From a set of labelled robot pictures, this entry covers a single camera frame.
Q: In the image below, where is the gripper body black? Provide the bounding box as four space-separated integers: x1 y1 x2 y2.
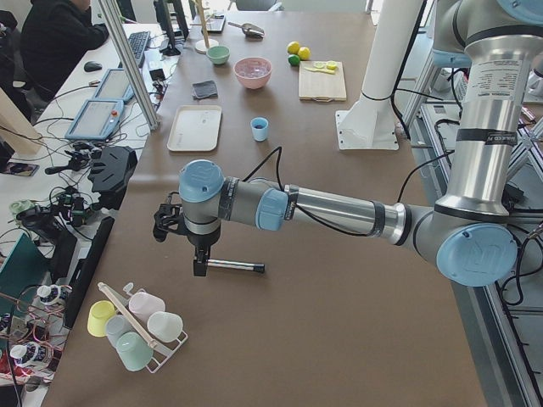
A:
188 227 221 250

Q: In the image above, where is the steel muddler black tip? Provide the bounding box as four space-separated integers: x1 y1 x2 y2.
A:
207 259 266 274

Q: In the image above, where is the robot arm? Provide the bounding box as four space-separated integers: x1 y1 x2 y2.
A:
179 1 542 287

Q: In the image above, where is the pink plastic cup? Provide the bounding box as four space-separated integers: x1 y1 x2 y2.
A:
128 292 165 324

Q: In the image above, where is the white plastic cup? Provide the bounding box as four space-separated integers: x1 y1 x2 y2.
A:
147 311 183 343

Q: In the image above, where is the grey plastic cup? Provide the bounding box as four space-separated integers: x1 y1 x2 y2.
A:
105 314 132 348

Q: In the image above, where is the green plastic cup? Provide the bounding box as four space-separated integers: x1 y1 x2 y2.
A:
115 332 154 371

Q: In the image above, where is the yellow plastic cup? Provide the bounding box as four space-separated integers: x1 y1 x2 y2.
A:
87 300 116 337

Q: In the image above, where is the light blue cup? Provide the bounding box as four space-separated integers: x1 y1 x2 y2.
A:
250 117 269 142

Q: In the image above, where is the clear ice cubes pile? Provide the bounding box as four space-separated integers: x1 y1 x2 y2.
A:
236 59 270 79

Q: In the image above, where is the wooden cup tree stand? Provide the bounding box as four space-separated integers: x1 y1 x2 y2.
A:
192 0 219 54

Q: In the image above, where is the steel ice scoop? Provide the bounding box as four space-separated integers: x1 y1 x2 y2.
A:
228 21 265 38

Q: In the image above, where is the cream rabbit tray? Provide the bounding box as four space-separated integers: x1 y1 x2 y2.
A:
167 105 222 153

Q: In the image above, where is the black stand on desk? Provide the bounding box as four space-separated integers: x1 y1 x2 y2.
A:
87 146 137 210

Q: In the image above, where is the grey folded cloth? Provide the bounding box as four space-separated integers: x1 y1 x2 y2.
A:
192 80 218 100

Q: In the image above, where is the blue teach pendant near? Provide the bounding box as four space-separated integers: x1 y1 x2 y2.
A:
64 98 125 141

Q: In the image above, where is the blue teach pendant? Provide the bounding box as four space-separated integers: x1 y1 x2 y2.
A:
64 98 125 141
93 69 134 103

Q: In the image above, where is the small black box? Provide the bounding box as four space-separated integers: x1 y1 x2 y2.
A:
148 68 165 81

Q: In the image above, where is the pink bowl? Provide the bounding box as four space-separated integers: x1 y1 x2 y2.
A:
234 57 272 89

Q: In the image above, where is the blue teach pendant far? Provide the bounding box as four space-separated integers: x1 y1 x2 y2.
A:
93 69 134 103

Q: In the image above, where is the green bowl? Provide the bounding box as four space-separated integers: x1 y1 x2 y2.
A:
206 45 230 65

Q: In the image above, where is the wooden cutting board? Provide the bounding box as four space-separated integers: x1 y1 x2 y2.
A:
299 61 347 102

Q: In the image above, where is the green lime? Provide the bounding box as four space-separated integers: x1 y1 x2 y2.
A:
288 54 300 66

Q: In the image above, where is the yellow plastic knife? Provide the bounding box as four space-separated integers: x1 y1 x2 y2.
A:
303 66 334 75

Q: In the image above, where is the black computer mouse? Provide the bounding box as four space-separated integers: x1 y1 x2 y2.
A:
83 61 103 73

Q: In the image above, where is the black keyboard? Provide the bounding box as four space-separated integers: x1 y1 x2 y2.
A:
127 31 151 68

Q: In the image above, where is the yellow lemon upper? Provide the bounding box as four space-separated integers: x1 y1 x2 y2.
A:
287 41 300 54

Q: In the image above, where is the yellow lemon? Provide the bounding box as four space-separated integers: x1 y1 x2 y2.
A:
297 47 311 61
287 41 300 54

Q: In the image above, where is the yellow lemon lower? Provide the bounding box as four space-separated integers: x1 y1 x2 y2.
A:
297 47 311 61

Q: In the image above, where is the seated person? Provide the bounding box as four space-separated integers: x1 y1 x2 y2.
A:
20 0 109 101

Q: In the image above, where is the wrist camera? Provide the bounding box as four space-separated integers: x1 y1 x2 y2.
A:
153 192 188 243

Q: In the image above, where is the white wire cup rack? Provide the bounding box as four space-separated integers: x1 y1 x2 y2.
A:
98 282 188 373

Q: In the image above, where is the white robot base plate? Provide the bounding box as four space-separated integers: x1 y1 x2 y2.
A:
334 98 399 150

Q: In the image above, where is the aluminium frame post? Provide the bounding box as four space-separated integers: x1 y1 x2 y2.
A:
98 0 160 131

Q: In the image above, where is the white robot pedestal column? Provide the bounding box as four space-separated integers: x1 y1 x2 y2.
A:
361 0 426 102

